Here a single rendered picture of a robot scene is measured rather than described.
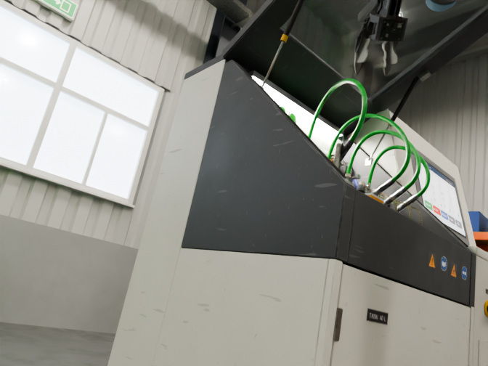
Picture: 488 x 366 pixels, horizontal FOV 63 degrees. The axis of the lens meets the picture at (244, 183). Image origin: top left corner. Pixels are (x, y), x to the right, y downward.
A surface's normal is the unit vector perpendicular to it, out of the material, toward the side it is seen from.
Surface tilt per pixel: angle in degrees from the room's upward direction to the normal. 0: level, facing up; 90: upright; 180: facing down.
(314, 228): 90
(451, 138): 90
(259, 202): 90
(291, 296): 90
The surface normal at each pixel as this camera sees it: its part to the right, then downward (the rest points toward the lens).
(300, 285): -0.73, -0.32
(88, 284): 0.66, -0.07
